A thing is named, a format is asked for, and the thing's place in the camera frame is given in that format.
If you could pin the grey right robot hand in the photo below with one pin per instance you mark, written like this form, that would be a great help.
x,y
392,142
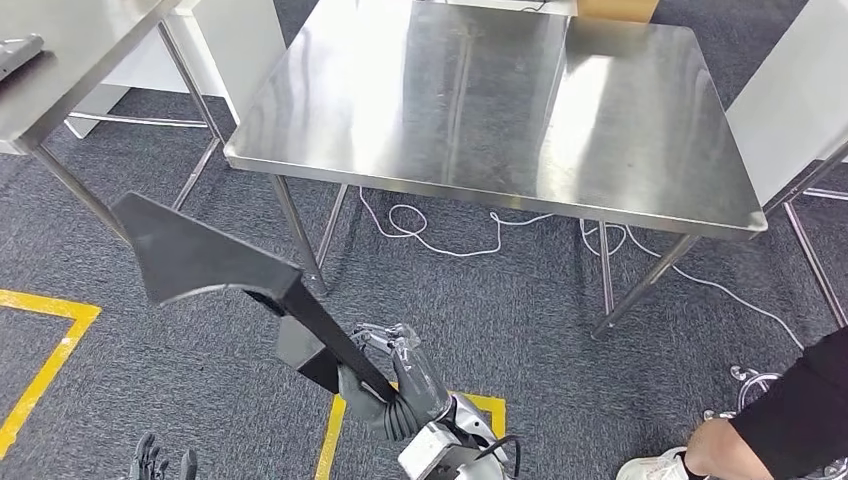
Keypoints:
x,y
424,384

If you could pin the stainless steel table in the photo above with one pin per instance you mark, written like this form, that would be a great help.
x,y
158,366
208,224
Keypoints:
x,y
66,53

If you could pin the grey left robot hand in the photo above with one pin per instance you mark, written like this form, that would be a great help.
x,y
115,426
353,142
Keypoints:
x,y
159,467

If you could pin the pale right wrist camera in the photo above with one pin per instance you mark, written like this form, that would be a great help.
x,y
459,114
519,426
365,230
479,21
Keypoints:
x,y
434,454

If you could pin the stainless steel workbench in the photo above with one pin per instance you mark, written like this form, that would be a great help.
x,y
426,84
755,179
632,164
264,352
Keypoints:
x,y
464,99

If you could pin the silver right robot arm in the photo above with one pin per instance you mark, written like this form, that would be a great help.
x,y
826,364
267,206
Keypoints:
x,y
470,417

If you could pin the black plastic bracket part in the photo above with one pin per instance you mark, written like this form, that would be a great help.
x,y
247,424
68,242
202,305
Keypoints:
x,y
192,258

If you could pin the grey flat device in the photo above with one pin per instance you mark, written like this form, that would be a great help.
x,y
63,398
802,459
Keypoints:
x,y
16,56

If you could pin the white panel table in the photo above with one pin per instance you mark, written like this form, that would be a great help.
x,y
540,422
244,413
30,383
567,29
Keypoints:
x,y
795,86

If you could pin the person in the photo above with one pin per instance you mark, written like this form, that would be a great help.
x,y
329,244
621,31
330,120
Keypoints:
x,y
795,411

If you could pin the chrome stool base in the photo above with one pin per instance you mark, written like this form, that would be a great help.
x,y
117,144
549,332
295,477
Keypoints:
x,y
755,379

